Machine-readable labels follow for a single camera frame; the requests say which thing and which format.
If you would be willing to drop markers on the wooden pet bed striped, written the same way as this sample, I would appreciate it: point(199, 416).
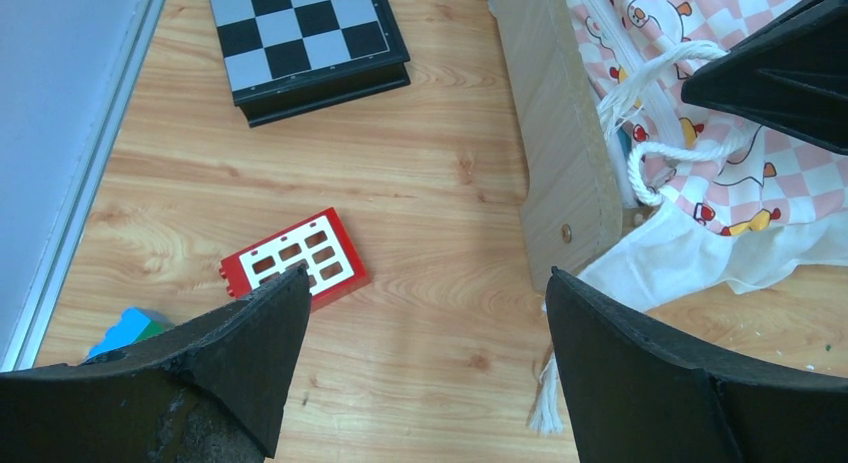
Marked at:
point(573, 212)

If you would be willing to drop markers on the red white window brick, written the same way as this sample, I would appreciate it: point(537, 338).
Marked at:
point(319, 244)

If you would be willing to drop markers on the blue green grey block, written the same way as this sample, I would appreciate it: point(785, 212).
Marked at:
point(135, 325)

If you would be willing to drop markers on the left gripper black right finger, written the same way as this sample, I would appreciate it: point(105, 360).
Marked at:
point(639, 390)

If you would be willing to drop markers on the black grey chessboard box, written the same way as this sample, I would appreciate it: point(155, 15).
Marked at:
point(289, 57)

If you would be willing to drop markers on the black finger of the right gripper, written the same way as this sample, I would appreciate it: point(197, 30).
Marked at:
point(791, 76)

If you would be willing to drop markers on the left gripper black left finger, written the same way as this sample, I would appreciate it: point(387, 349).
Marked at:
point(212, 389)

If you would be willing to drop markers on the pink checkered duck cushion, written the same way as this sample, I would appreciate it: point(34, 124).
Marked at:
point(731, 201)

